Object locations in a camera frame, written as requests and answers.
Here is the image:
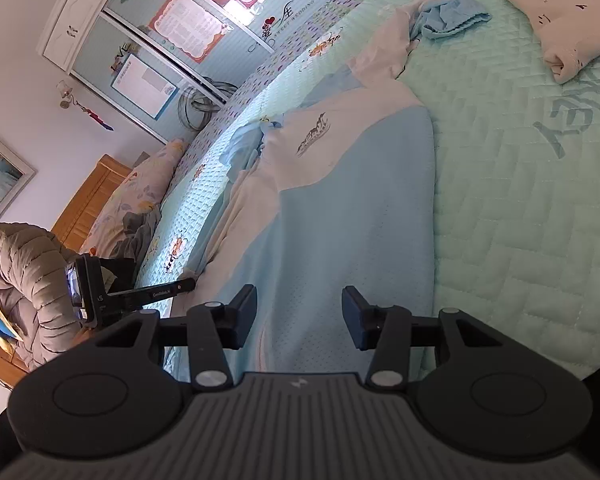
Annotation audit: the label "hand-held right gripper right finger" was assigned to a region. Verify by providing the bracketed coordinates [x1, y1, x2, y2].
[341, 285, 506, 391]

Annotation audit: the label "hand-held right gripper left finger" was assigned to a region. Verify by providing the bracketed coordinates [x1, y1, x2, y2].
[95, 284, 258, 392]

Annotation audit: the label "light blue white jacket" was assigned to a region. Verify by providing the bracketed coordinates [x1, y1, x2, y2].
[182, 0, 493, 376]

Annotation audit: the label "grey cloth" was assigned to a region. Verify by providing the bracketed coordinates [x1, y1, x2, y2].
[112, 207, 163, 266]

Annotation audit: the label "floral pillow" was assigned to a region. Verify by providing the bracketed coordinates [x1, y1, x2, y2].
[82, 137, 191, 256]

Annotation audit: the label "wooden headboard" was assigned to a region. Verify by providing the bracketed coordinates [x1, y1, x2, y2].
[50, 154, 133, 253]

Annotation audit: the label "grey hula hoops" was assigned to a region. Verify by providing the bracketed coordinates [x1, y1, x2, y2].
[177, 85, 231, 133]

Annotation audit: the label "bee print quilted bedspread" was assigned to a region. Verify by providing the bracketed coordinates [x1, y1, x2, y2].
[130, 0, 600, 381]

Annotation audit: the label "purple dotted bedsheet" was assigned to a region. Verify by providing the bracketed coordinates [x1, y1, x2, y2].
[170, 0, 416, 196]

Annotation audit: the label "light blue sliding-door wardrobe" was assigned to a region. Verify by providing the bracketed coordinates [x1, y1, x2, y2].
[37, 0, 416, 146]

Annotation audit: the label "cream printed folded garment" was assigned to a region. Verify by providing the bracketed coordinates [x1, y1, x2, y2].
[499, 0, 600, 85]

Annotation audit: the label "red hanging wall ornament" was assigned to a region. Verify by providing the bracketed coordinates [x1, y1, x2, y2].
[55, 80, 116, 133]

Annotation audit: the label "blue framed wall chart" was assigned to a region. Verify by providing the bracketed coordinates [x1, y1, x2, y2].
[111, 52, 178, 122]

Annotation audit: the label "orange framed wall chart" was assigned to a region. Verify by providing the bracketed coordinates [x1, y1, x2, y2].
[147, 0, 229, 65]

